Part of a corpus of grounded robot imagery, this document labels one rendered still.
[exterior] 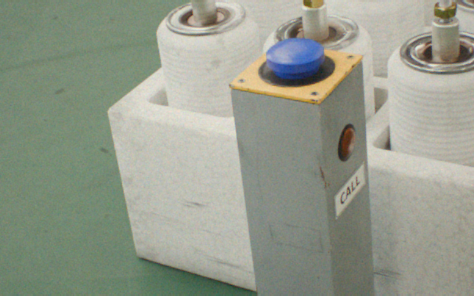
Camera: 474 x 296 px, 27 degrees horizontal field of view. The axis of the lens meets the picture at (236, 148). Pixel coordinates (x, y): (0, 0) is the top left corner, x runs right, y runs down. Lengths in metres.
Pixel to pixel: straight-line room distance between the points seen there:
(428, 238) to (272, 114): 0.23
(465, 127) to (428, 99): 0.04
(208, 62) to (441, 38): 0.22
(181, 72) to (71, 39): 0.67
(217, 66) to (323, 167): 0.26
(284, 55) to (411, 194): 0.21
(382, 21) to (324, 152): 0.30
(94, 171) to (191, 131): 0.33
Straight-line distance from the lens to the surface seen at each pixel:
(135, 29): 1.58
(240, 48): 0.93
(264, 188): 0.72
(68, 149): 1.29
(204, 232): 0.99
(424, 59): 0.84
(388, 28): 0.96
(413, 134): 0.84
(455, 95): 0.82
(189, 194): 0.97
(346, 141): 0.70
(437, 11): 0.83
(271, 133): 0.69
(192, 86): 0.94
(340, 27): 0.90
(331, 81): 0.68
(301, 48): 0.69
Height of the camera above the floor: 0.63
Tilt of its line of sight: 31 degrees down
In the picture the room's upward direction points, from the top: 7 degrees counter-clockwise
